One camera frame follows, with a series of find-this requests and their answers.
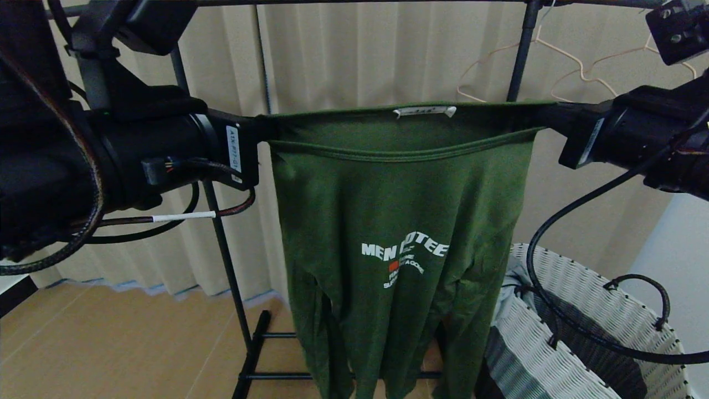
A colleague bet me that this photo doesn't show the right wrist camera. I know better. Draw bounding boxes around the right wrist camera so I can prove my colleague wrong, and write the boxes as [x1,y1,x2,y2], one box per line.
[645,0,709,66]

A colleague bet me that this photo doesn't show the black cable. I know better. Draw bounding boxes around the black cable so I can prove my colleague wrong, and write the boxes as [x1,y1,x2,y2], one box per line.
[526,108,709,366]
[82,182,201,245]

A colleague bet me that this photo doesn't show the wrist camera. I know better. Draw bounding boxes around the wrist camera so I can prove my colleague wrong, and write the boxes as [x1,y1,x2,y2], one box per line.
[645,0,709,66]
[66,0,208,120]

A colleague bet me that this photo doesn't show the green long-sleeved shirt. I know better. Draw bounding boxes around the green long-sleeved shirt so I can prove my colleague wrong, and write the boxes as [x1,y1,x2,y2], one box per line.
[266,101,557,399]

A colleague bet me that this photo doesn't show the beige curtain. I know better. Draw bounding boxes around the beige curtain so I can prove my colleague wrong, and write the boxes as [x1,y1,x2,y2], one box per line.
[22,0,709,305]

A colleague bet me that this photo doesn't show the pink clothes hanger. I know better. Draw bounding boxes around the pink clothes hanger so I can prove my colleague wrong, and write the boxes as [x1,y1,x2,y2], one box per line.
[551,33,697,104]
[457,25,618,104]

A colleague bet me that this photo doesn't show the white laundry basket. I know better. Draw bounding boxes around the white laundry basket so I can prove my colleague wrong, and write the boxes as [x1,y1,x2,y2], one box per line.
[474,243,693,399]

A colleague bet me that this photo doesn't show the pale grey shorts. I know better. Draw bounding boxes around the pale grey shorts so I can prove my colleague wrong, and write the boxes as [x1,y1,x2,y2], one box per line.
[490,260,535,329]

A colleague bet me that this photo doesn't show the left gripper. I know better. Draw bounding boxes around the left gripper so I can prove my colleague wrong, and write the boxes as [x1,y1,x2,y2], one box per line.
[102,108,278,208]

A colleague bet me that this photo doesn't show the black clothes rack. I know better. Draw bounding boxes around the black clothes rack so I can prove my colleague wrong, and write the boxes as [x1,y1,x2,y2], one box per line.
[44,0,665,399]

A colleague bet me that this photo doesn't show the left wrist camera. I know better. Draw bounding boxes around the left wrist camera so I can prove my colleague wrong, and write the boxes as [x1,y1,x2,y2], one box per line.
[66,0,208,120]

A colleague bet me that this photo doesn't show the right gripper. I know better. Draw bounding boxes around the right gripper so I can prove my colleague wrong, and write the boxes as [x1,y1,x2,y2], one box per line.
[558,91,662,178]

